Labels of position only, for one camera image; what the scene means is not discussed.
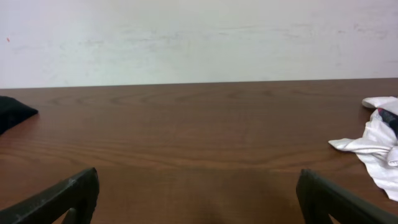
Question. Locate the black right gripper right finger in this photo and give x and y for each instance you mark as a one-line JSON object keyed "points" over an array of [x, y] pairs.
{"points": [[320, 200]]}

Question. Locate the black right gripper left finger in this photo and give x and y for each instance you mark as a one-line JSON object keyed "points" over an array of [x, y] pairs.
{"points": [[75, 197]]}

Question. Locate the white crumpled garment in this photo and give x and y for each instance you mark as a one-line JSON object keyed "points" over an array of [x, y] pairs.
{"points": [[377, 147]]}

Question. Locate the black folded cloth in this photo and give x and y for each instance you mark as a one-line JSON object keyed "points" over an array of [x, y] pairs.
{"points": [[14, 112]]}

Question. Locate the dark navy striped garment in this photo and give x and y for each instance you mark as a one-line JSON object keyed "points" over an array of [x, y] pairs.
{"points": [[389, 118]]}

